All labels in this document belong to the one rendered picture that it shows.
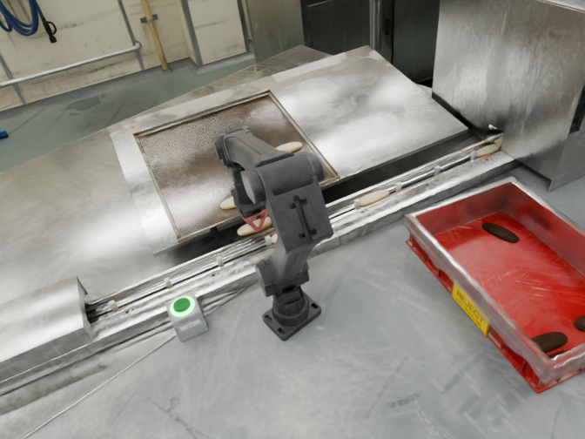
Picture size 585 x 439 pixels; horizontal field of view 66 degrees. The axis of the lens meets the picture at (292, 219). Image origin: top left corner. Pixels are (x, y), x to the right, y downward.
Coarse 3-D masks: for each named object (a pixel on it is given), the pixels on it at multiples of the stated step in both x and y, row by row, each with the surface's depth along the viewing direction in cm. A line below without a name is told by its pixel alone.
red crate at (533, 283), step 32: (480, 224) 121; (512, 224) 120; (480, 256) 113; (512, 256) 111; (544, 256) 110; (448, 288) 105; (512, 288) 104; (544, 288) 103; (576, 288) 102; (544, 320) 97; (512, 352) 90; (544, 384) 86
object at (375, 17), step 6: (372, 0) 189; (378, 0) 188; (372, 6) 191; (378, 6) 189; (372, 12) 192; (378, 12) 191; (372, 18) 194; (378, 18) 193; (372, 24) 196; (378, 24) 194; (372, 30) 197; (378, 30) 196; (372, 36) 199; (378, 36) 198; (372, 42) 201; (378, 42) 199; (372, 48) 202; (378, 48) 201
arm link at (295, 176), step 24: (264, 168) 63; (288, 168) 63; (312, 168) 63; (288, 192) 63; (312, 192) 63; (288, 216) 62; (312, 216) 63; (288, 240) 63; (312, 240) 64; (288, 264) 77; (264, 288) 96
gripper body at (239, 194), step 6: (234, 186) 106; (240, 186) 104; (234, 192) 112; (240, 192) 106; (234, 198) 110; (240, 198) 107; (246, 198) 107; (240, 204) 108; (246, 204) 108; (252, 204) 107; (258, 204) 107; (264, 204) 107; (246, 210) 106; (252, 210) 106
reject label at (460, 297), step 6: (456, 288) 101; (456, 294) 101; (462, 294) 99; (456, 300) 102; (462, 300) 100; (468, 300) 97; (462, 306) 101; (468, 306) 98; (468, 312) 99; (474, 312) 96; (474, 318) 97; (480, 318) 95; (480, 324) 96; (486, 324) 94; (486, 330) 94
